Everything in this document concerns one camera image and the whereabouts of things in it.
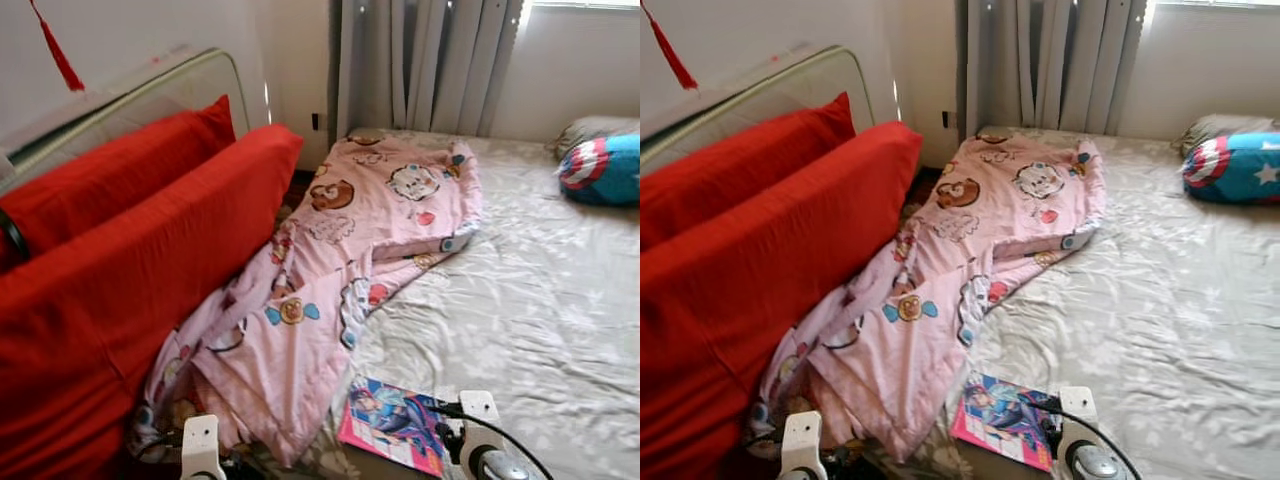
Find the striped star bolster pillow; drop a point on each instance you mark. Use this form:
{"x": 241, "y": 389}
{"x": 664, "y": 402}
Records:
{"x": 1240, "y": 170}
{"x": 610, "y": 170}

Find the pink cartoon blanket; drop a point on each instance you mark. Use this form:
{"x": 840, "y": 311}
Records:
{"x": 300, "y": 300}
{"x": 930, "y": 300}

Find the beige pillow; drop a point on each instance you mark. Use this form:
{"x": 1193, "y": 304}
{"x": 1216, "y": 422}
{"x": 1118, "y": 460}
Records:
{"x": 590, "y": 128}
{"x": 1225, "y": 125}

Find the black round object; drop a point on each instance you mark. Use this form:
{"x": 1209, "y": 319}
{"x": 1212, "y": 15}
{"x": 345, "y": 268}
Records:
{"x": 18, "y": 240}

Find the red hanging tassel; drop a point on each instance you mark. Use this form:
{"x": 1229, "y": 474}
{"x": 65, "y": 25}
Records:
{"x": 62, "y": 65}
{"x": 678, "y": 65}

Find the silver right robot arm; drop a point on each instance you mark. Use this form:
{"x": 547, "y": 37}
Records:
{"x": 1100, "y": 463}
{"x": 505, "y": 468}

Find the colourful comic book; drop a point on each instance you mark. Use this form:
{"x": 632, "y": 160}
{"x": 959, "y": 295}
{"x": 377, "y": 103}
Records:
{"x": 1005, "y": 420}
{"x": 390, "y": 425}

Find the bright window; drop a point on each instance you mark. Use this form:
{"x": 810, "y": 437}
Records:
{"x": 590, "y": 4}
{"x": 1210, "y": 4}

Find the red fabric cushion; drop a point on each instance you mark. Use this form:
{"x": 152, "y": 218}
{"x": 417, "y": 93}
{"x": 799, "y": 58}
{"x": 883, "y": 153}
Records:
{"x": 130, "y": 300}
{"x": 760, "y": 300}
{"x": 740, "y": 170}
{"x": 110, "y": 170}

